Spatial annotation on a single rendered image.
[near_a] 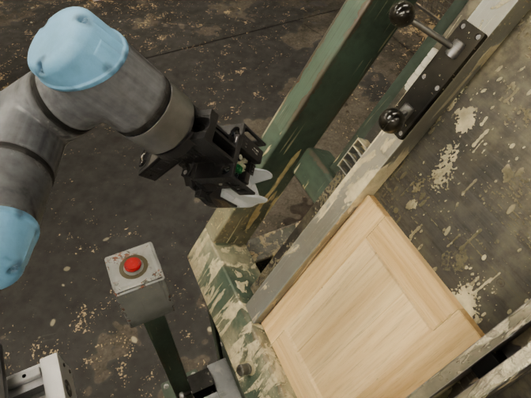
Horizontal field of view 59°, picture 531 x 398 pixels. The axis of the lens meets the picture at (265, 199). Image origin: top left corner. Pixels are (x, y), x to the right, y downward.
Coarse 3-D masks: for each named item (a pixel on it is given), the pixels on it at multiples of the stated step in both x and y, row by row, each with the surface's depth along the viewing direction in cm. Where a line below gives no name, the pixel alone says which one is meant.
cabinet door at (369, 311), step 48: (336, 240) 92; (384, 240) 83; (336, 288) 91; (384, 288) 83; (432, 288) 75; (288, 336) 100; (336, 336) 90; (384, 336) 82; (432, 336) 75; (480, 336) 69; (336, 384) 89; (384, 384) 81
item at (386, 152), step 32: (512, 0) 67; (480, 64) 73; (448, 96) 76; (416, 128) 78; (384, 160) 82; (352, 192) 87; (320, 224) 93; (288, 256) 99; (288, 288) 101; (256, 320) 105
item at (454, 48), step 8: (392, 8) 69; (400, 8) 68; (408, 8) 68; (392, 16) 69; (400, 16) 68; (408, 16) 68; (400, 24) 69; (408, 24) 69; (416, 24) 70; (424, 24) 70; (424, 32) 71; (432, 32) 71; (440, 40) 71; (448, 40) 71; (456, 40) 71; (448, 48) 72; (456, 48) 71; (456, 56) 72
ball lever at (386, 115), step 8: (408, 104) 77; (384, 112) 69; (392, 112) 68; (400, 112) 68; (408, 112) 77; (384, 120) 68; (392, 120) 68; (400, 120) 68; (384, 128) 69; (392, 128) 68; (400, 128) 68
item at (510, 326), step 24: (528, 312) 59; (504, 336) 61; (528, 336) 63; (456, 360) 66; (480, 360) 64; (504, 360) 61; (528, 360) 59; (432, 384) 69; (456, 384) 70; (480, 384) 63; (504, 384) 62
